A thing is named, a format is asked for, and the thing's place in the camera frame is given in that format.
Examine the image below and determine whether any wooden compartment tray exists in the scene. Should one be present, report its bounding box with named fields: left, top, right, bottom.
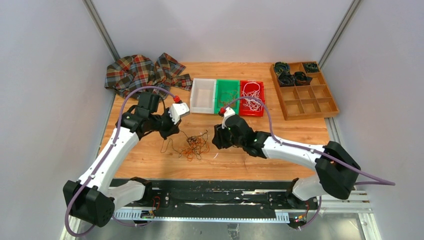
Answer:
left=270, top=61, right=340, bottom=121

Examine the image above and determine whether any plaid cloth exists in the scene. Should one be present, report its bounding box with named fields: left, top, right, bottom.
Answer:
left=104, top=52, right=193, bottom=98

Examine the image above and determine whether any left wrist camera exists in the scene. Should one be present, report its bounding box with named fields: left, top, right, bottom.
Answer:
left=168, top=102, right=190, bottom=125

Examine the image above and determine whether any white cable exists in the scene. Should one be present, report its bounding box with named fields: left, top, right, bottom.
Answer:
left=240, top=81, right=265, bottom=113

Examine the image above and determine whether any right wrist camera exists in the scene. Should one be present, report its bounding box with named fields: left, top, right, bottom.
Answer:
left=218, top=107, right=236, bottom=129

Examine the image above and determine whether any purple cable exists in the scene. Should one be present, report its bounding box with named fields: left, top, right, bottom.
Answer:
left=64, top=85, right=181, bottom=238
left=222, top=96, right=396, bottom=186

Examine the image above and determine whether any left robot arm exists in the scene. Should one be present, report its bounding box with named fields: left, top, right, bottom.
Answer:
left=63, top=91, right=190, bottom=227

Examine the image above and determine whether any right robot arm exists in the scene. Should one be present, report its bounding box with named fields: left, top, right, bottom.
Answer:
left=212, top=114, right=361, bottom=209

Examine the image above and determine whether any red plastic bin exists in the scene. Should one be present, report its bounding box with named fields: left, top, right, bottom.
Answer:
left=239, top=80, right=265, bottom=117

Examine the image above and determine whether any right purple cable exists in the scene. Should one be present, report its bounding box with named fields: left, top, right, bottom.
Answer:
left=222, top=96, right=396, bottom=186

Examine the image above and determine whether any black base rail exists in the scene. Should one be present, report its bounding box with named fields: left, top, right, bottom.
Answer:
left=112, top=178, right=372, bottom=229

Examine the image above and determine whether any black cable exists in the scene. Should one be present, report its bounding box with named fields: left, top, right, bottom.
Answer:
left=160, top=129, right=210, bottom=162

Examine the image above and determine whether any white plastic bin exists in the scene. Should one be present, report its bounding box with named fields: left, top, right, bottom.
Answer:
left=189, top=78, right=217, bottom=114

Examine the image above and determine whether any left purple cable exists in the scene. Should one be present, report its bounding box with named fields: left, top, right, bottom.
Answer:
left=64, top=85, right=181, bottom=238

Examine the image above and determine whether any black coiled roll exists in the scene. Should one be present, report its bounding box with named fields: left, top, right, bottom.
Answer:
left=302, top=62, right=320, bottom=74
left=293, top=71, right=313, bottom=86
left=277, top=72, right=295, bottom=87
left=273, top=61, right=290, bottom=76

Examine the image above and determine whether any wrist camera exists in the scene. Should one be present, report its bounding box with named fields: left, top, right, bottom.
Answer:
left=168, top=102, right=190, bottom=125
left=218, top=107, right=236, bottom=129

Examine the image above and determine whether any green plastic bin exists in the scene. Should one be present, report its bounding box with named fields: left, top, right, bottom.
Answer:
left=213, top=79, right=241, bottom=114

